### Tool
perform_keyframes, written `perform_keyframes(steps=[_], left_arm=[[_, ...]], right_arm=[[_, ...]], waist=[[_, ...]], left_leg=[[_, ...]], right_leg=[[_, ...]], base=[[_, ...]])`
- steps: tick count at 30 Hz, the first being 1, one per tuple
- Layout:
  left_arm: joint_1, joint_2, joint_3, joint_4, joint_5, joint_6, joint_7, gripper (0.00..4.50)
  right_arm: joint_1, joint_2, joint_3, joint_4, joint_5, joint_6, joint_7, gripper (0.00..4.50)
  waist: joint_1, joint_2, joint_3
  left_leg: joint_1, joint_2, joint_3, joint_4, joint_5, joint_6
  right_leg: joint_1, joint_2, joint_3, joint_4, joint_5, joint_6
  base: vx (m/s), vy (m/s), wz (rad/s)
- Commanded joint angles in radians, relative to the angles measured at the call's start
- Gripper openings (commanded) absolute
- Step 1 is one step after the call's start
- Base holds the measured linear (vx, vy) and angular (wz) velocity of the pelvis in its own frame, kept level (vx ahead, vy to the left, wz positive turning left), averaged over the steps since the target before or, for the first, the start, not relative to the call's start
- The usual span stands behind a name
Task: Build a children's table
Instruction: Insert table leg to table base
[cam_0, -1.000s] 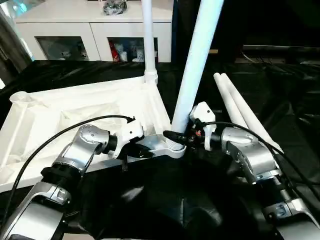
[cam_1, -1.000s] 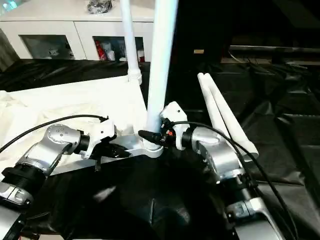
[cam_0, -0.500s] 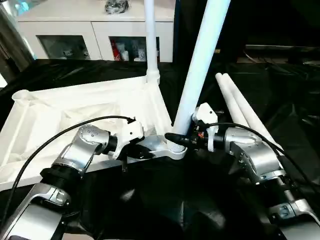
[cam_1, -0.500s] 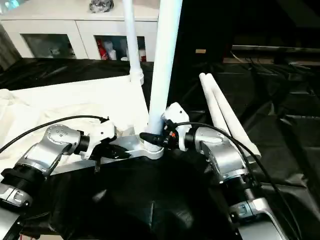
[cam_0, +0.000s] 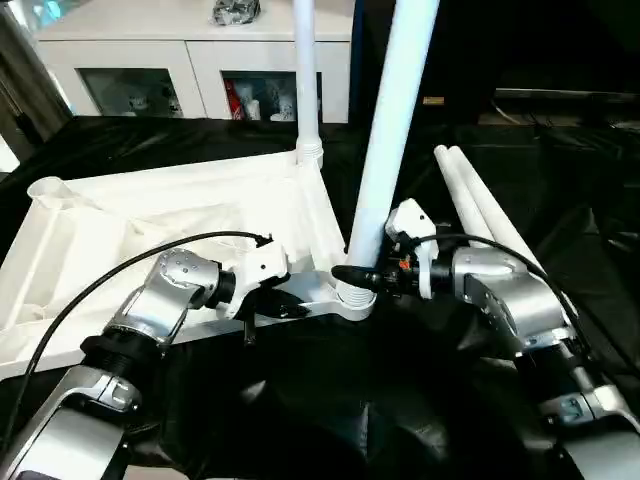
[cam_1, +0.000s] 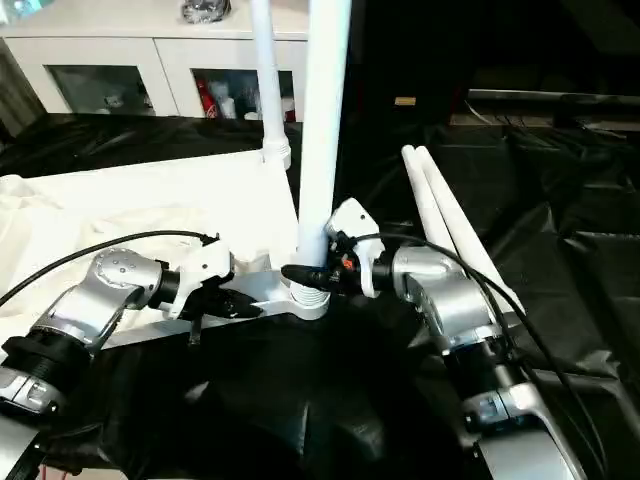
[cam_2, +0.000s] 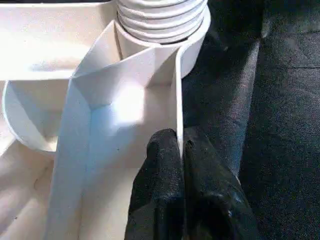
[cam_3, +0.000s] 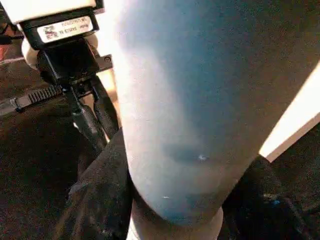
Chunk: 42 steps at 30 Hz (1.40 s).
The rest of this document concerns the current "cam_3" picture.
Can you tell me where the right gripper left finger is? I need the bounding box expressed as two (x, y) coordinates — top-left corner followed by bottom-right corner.
(51, 127), (135, 240)

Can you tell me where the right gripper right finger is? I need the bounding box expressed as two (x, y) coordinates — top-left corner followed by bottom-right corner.
(221, 155), (320, 240)

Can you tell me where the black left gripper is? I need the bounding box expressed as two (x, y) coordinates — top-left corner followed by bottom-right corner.
(0, 37), (122, 153)

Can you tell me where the white plastic table top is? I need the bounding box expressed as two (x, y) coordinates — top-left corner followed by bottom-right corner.
(125, 62), (320, 240)

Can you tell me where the white plastic table leg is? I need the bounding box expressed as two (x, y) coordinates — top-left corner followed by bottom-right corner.
(104, 0), (320, 227)

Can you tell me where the black work mat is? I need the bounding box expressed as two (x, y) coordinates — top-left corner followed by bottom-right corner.
(0, 42), (320, 240)

